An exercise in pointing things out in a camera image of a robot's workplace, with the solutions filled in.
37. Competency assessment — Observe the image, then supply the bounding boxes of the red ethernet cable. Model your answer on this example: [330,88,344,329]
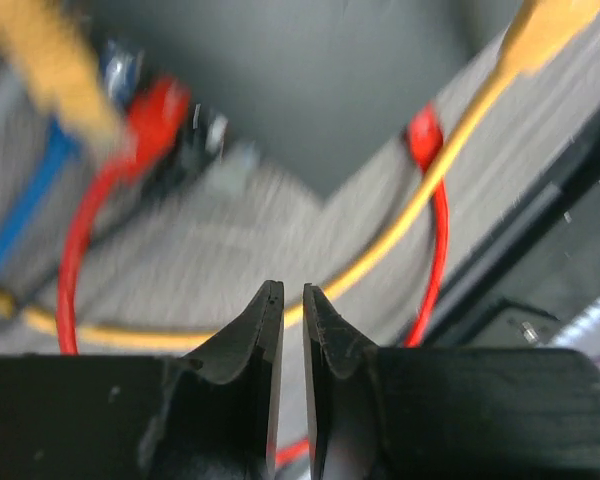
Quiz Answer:
[57,74,451,466]

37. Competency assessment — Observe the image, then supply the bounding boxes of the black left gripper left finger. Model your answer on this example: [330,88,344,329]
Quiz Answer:
[139,280,284,479]

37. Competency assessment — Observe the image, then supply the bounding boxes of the black network switch box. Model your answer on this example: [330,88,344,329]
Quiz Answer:
[79,0,531,201]

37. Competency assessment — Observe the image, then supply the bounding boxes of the blue ethernet cable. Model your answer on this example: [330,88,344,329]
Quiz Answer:
[0,114,86,286]

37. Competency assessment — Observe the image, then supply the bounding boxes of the yellow ethernet cable long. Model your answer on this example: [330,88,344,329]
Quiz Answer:
[21,1,600,354]

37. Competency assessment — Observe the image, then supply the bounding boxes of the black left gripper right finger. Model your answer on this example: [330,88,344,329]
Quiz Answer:
[302,284,395,479]

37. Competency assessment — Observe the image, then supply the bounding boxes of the yellow ethernet cable short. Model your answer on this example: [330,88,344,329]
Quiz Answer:
[0,1,127,158]

